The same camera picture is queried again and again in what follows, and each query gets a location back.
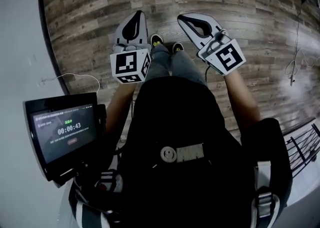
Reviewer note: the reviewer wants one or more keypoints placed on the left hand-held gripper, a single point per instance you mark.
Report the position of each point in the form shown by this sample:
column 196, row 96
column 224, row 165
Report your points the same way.
column 125, row 67

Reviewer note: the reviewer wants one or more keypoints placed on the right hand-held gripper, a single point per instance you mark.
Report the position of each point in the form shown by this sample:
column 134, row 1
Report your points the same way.
column 225, row 55

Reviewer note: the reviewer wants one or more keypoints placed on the person's right forearm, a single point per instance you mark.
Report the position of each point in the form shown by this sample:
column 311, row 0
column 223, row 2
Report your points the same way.
column 243, row 99

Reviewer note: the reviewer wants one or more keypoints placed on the person's left forearm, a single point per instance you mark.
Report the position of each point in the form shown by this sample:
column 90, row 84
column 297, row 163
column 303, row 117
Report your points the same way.
column 117, row 104

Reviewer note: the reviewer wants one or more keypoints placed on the person's left shoe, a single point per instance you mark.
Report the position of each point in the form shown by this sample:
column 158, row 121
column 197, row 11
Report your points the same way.
column 157, row 40

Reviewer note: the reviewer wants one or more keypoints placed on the person's shoe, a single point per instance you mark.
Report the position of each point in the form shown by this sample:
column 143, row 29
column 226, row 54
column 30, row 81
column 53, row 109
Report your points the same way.
column 178, row 46
column 157, row 40

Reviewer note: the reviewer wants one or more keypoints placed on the person's right shoe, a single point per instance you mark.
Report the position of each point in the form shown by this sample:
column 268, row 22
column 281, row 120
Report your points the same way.
column 178, row 46

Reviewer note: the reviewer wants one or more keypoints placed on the person's left leg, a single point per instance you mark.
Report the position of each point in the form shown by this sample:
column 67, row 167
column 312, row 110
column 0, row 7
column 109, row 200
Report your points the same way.
column 158, row 61

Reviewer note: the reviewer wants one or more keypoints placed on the person's leg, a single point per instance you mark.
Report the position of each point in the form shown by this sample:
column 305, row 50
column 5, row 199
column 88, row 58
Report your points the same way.
column 186, row 66
column 158, row 61

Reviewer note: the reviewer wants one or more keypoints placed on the person's right leg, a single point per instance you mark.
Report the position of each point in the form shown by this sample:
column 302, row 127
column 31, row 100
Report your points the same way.
column 186, row 66

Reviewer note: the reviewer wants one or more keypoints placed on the person's black shirt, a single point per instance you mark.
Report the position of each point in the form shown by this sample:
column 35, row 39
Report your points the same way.
column 180, row 141

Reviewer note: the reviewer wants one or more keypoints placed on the black tablet screen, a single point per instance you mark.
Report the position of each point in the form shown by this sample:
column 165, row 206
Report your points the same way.
column 62, row 136

